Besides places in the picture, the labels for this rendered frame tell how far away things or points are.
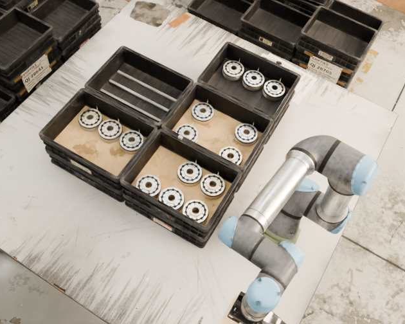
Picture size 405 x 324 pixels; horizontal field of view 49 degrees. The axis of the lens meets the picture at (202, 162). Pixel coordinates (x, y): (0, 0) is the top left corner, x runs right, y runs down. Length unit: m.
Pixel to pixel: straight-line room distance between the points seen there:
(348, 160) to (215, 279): 0.80
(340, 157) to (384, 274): 1.61
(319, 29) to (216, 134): 1.32
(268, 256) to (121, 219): 0.94
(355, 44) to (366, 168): 1.80
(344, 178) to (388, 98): 2.25
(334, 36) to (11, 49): 1.97
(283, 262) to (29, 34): 2.24
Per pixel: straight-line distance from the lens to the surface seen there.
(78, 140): 2.01
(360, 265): 2.84
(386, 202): 3.07
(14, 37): 2.97
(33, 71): 2.85
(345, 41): 3.07
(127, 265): 1.88
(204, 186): 1.84
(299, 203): 1.75
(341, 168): 1.35
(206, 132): 2.01
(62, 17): 3.20
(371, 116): 2.44
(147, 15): 2.67
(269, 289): 1.10
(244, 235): 1.16
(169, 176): 1.89
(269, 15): 3.26
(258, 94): 2.18
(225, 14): 3.37
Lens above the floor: 2.49
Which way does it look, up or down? 60 degrees down
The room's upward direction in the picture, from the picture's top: 8 degrees clockwise
